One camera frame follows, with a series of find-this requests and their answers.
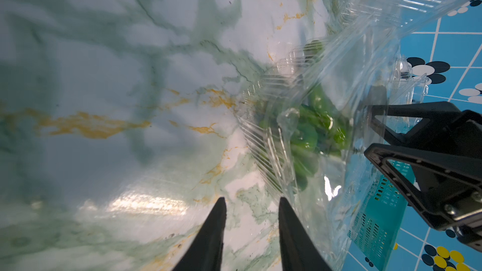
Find clear clamshell container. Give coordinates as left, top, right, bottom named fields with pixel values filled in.
left=237, top=0, right=481, bottom=270

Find teal plastic basket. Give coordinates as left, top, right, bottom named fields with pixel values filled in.
left=348, top=174, right=407, bottom=270

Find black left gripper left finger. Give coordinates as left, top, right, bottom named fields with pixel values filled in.
left=173, top=197, right=227, bottom=271

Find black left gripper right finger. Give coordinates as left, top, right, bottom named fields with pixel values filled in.
left=278, top=197, right=332, bottom=271

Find green peppers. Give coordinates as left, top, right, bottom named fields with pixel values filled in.
left=246, top=38, right=348, bottom=193

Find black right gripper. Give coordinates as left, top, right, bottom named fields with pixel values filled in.
left=365, top=102, right=481, bottom=251

